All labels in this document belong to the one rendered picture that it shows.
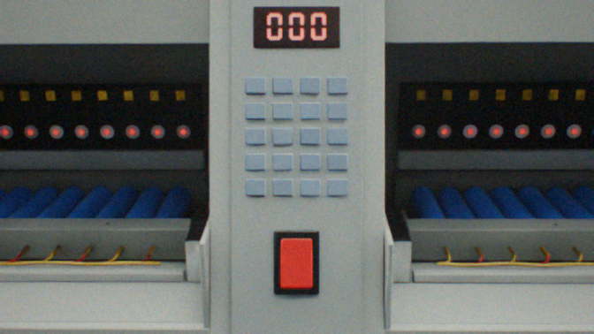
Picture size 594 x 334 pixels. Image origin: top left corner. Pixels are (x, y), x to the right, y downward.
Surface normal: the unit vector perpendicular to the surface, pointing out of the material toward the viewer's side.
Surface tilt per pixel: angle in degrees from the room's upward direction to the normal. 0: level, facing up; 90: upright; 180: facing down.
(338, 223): 90
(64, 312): 19
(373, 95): 90
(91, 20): 109
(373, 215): 90
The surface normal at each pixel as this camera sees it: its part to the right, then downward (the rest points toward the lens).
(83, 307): 0.00, -0.95
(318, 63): -0.02, 0.00
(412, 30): -0.02, 0.32
